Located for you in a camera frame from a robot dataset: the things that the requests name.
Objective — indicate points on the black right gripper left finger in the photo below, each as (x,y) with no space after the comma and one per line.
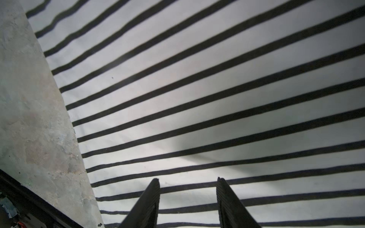
(144,214)

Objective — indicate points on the black white striped tank top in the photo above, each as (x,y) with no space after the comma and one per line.
(269,95)

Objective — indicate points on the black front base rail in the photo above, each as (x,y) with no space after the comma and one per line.
(34,204)

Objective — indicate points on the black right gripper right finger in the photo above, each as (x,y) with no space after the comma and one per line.
(232,213)

